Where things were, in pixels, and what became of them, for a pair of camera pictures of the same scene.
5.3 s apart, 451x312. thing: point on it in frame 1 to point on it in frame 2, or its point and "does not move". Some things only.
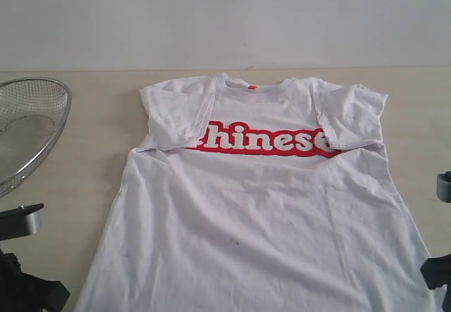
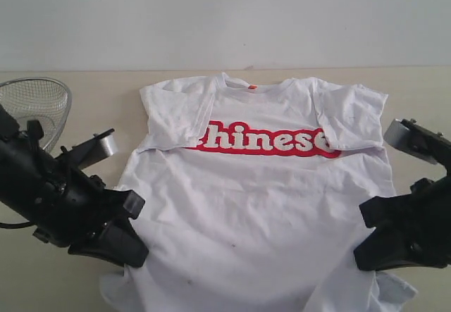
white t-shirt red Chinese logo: [256, 195] does not move
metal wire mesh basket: [33, 113] does not move
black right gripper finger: [437, 271] to [427, 239]
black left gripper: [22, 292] to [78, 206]
